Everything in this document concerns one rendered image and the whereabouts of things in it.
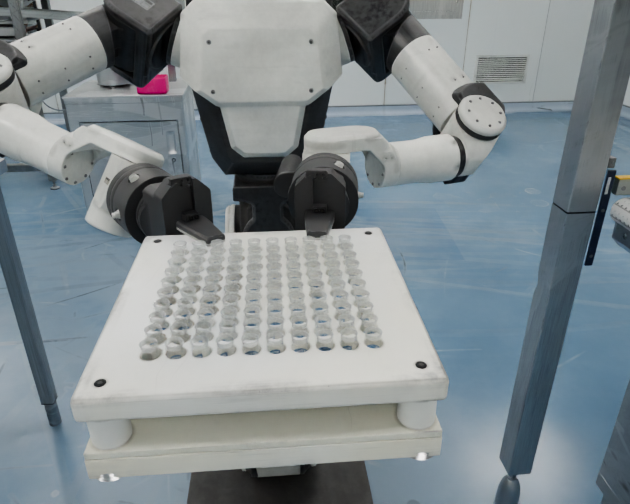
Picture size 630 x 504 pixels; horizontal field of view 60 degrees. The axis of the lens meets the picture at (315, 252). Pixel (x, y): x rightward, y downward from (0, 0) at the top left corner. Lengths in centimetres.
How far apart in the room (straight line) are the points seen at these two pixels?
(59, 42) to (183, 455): 72
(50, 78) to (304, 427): 71
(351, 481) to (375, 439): 110
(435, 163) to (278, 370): 53
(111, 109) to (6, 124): 238
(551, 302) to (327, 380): 91
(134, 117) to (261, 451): 289
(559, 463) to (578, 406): 30
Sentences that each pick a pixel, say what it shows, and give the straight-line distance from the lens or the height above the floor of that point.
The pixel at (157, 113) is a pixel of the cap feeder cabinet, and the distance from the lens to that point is 317.
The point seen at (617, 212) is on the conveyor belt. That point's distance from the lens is 116.
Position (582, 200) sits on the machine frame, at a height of 93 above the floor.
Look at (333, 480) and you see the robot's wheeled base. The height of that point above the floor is 17.
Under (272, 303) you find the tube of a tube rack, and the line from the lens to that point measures 43.
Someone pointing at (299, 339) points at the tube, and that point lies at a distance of 40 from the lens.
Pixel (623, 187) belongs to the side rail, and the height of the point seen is 96.
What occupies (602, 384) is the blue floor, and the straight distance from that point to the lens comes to 227.
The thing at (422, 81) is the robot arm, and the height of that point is 116.
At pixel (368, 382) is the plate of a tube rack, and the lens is 37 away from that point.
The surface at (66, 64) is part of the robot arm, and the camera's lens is 96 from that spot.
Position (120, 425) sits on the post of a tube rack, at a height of 104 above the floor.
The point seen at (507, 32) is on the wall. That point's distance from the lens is 649.
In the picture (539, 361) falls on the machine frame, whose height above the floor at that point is 55.
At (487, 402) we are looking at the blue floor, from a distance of 204.
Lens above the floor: 131
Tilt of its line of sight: 27 degrees down
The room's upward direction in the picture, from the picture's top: straight up
